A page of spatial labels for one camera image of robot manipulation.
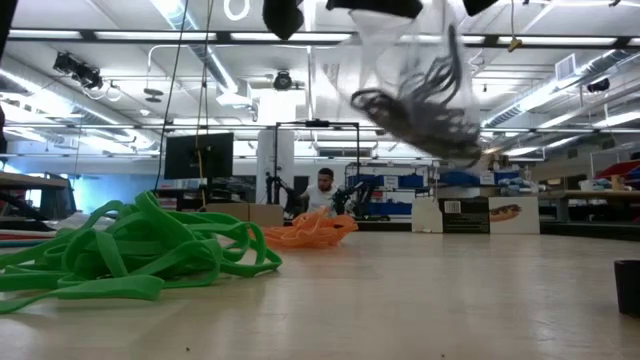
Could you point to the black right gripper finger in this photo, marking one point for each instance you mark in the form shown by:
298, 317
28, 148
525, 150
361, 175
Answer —
479, 6

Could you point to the black labelled box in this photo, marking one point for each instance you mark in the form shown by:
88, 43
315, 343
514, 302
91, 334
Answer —
465, 215

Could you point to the yellow hanging hook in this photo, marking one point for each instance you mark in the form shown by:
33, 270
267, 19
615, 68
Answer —
515, 44

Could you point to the white card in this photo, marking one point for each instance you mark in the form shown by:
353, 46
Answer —
426, 215

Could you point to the long wooden workbench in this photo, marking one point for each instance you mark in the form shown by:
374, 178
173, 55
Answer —
590, 195

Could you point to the clear plastic zip bag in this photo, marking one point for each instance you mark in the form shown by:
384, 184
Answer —
385, 50

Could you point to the orange rubber band pile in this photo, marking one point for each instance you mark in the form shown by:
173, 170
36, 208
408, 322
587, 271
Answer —
310, 235

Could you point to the black rubber band pile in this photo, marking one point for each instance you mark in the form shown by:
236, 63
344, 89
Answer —
425, 120

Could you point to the black ceiling camera mount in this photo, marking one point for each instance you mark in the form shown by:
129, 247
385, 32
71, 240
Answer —
80, 72

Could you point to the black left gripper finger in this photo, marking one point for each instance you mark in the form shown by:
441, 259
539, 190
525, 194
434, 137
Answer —
380, 7

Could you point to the small black round object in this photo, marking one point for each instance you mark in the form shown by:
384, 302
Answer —
629, 287

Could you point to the red bin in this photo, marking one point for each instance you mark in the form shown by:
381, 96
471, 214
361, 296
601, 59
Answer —
620, 169

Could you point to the black ceiling speaker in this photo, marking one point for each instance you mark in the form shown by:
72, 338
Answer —
598, 85

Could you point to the green rubber band pile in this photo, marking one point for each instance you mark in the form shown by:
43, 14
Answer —
125, 240

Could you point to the ceiling air vent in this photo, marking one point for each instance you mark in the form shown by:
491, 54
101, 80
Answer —
565, 66

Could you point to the wooden table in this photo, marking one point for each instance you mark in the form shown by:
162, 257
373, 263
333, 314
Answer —
30, 180

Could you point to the white hot dog sign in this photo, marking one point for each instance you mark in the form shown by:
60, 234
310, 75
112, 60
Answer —
515, 215

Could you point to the person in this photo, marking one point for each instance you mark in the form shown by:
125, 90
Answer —
322, 192

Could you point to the black dome camera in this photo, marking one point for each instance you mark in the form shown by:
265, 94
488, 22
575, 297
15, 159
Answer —
283, 81

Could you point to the small brown cardboard box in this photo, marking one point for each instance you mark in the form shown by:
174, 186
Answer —
250, 215

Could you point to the black flat monitor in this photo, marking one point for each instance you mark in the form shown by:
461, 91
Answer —
200, 155

